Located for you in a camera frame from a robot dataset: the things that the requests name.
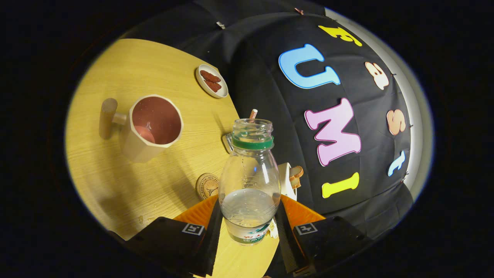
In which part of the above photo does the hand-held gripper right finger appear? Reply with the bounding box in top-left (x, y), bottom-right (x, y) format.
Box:
top-left (276, 194), bottom-right (373, 275)

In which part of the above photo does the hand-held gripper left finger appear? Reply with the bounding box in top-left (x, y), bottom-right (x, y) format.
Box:
top-left (116, 194), bottom-right (223, 276)

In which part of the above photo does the round wooden coaster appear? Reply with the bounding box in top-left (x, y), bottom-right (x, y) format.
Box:
top-left (195, 173), bottom-right (220, 200)

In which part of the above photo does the clear plastic juice bottle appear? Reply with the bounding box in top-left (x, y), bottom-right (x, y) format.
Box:
top-left (218, 119), bottom-right (281, 246)

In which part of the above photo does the cream cup with wooden handle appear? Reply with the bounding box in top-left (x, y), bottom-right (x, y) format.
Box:
top-left (99, 94), bottom-right (184, 163)

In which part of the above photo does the white toaster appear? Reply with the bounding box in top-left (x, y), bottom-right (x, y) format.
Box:
top-left (278, 162), bottom-right (298, 201)

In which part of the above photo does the wooden table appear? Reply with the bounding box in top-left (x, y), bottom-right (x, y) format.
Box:
top-left (65, 38), bottom-right (280, 278)

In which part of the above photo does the small white plate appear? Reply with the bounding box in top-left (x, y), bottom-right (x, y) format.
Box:
top-left (196, 64), bottom-right (229, 99)

